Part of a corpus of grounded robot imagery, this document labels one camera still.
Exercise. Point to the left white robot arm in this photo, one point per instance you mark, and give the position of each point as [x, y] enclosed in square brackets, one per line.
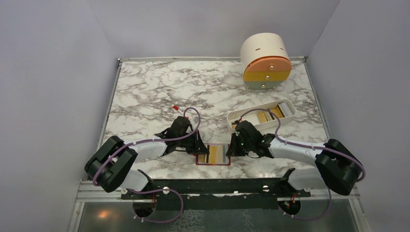
[110, 166]

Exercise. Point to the red card holder wallet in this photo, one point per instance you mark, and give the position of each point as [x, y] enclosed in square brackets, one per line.
[200, 159]

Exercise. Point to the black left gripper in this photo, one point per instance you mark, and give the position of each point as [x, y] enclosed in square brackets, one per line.
[198, 147]

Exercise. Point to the loose gold cards in tray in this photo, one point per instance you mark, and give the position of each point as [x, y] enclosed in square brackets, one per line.
[270, 115]

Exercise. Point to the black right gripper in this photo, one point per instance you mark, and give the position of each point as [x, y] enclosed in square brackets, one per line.
[233, 150]

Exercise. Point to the round pastel drawer organizer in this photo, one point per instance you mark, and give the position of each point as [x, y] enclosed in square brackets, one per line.
[265, 61]

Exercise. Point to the black mounting rail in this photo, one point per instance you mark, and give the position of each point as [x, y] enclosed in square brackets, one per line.
[214, 194]

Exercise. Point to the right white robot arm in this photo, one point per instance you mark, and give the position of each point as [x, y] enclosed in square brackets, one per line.
[332, 164]

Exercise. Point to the white plastic tray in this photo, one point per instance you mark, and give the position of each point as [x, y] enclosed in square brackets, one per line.
[251, 117]

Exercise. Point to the red capped white marker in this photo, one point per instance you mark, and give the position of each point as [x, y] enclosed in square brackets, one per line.
[179, 110]

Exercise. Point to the credit cards in tray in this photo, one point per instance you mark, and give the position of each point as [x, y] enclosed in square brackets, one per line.
[285, 109]

